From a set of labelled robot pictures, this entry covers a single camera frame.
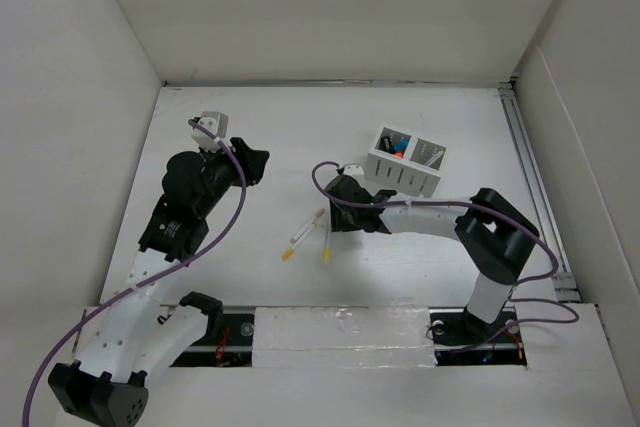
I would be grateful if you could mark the aluminium rail right side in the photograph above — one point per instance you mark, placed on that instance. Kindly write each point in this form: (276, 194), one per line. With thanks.
(563, 281)

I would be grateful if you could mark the white marker with pink cap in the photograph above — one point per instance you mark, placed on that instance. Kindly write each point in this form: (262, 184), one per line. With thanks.
(307, 225)

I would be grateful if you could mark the white marker pale yellow cap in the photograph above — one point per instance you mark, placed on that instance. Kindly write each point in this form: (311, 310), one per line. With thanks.
(434, 159)

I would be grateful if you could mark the blue-capped black highlighter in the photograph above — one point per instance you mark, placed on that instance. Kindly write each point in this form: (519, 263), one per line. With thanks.
(401, 144)

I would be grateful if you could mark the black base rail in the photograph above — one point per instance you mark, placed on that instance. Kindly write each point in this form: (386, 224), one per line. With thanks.
(232, 345)

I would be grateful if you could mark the white marker orange-yellow cap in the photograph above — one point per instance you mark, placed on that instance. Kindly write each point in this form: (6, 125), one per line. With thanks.
(296, 242)

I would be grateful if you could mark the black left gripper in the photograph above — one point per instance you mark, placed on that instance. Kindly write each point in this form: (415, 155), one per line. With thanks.
(242, 158)

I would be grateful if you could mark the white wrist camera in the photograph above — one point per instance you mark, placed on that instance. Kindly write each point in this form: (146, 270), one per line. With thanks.
(208, 128)
(353, 170)

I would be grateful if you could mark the white two-compartment pen holder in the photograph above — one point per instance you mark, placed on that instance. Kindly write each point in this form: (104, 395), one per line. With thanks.
(406, 175)

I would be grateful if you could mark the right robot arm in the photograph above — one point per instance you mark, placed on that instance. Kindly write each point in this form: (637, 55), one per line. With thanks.
(496, 236)

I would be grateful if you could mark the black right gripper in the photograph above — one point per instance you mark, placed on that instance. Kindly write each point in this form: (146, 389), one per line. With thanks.
(338, 221)

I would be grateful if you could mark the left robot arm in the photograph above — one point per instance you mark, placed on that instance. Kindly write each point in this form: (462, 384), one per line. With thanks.
(107, 384)

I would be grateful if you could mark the yellow-capped black highlighter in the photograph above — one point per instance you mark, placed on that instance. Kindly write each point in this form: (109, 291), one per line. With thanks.
(386, 145)

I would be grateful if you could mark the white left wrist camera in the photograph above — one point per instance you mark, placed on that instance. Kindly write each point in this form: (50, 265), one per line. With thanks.
(208, 128)

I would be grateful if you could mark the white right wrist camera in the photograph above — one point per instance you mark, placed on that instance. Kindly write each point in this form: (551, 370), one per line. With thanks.
(353, 170)

